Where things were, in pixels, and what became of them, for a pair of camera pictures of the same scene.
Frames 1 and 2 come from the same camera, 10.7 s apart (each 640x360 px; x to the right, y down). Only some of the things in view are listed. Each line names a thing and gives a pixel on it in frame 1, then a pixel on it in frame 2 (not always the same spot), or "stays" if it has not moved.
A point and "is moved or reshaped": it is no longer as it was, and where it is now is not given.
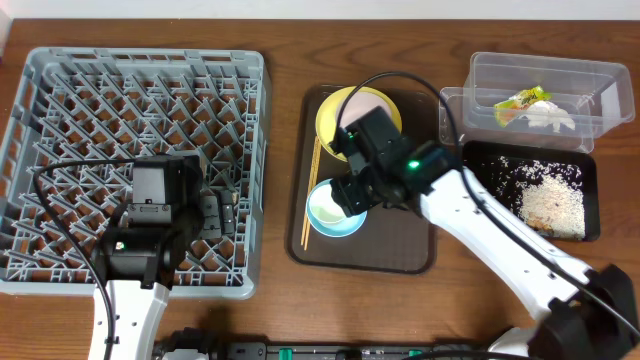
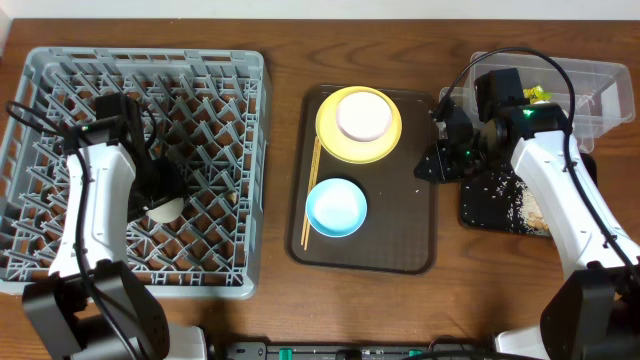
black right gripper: (345, 192) -> (442, 168)
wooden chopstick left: (307, 209) stays
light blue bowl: (327, 216) stays
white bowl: (361, 104) stays
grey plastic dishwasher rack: (80, 106) stays
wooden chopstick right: (312, 186) stays
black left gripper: (220, 215) -> (160, 187)
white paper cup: (323, 206) is moved or reshaped
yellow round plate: (330, 109) stays
